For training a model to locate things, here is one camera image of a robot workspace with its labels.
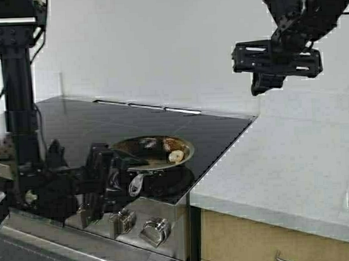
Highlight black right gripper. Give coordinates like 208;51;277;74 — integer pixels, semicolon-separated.
232;39;323;96

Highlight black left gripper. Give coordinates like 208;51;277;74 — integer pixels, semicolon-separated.
80;143;149;222

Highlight dark steel frying pan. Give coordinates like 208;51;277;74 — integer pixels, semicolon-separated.
112;136;195;197

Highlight raw shrimp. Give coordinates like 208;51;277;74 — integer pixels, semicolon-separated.
168;150;185;163

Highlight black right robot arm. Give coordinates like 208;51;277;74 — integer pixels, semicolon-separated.
232;0;349;96

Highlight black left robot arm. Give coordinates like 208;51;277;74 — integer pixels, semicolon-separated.
0;0;137;221

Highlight black glass stove cooktop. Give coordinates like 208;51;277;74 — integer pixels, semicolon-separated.
38;97;251;204

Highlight middle steel stove knob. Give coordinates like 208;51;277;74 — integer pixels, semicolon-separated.
108;208;137;239

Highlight steel stove knob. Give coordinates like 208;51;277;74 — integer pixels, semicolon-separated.
139;217;171;247
108;208;137;239
76;203;92;229

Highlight left steel stove knob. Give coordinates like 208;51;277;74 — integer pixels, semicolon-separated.
76;203;92;229

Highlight stainless steel oven range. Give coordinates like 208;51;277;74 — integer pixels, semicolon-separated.
0;97;253;261

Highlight right steel stove knob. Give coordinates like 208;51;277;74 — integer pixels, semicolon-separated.
139;217;171;247

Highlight wooden cabinet drawer front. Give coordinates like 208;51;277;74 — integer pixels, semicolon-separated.
201;210;349;261

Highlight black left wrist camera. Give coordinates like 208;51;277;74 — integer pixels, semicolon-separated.
45;139;68;169

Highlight steel drawer handle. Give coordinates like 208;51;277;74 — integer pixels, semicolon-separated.
274;250;292;261

